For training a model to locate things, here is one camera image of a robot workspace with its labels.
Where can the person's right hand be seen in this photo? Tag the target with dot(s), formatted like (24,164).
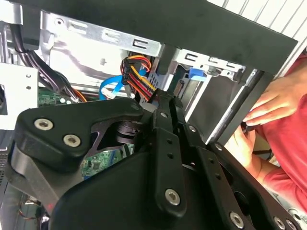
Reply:
(275,100)

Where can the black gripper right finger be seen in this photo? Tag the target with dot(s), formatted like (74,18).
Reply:
(216,172)

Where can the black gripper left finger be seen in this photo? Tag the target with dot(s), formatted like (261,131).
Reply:
(60,119)

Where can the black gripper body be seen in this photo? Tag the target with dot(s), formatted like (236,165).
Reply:
(108,203)

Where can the person's left hand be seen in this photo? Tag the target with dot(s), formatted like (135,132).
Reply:
(242,148)

